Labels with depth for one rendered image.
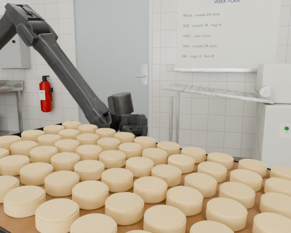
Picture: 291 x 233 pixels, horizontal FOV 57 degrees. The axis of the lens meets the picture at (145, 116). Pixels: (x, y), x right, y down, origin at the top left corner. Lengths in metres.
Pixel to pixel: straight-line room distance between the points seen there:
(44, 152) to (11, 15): 0.55
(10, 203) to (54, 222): 0.07
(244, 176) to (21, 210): 0.33
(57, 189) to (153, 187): 0.14
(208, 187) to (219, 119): 2.94
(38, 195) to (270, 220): 0.29
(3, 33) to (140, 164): 0.72
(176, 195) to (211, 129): 3.01
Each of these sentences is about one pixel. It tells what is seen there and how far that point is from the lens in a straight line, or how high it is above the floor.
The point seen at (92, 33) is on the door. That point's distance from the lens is 3.75.
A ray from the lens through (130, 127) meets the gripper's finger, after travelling 0.70.
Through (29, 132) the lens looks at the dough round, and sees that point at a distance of 0.67.
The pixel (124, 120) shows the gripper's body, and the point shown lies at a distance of 0.72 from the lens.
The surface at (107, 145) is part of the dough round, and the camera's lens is 0.57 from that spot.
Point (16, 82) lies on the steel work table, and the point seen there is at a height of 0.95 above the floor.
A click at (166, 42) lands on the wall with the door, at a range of 3.37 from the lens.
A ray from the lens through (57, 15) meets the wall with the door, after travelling 4.00.
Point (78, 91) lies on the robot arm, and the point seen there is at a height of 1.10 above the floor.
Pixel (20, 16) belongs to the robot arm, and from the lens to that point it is 0.95.
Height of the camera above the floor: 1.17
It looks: 11 degrees down
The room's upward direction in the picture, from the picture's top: straight up
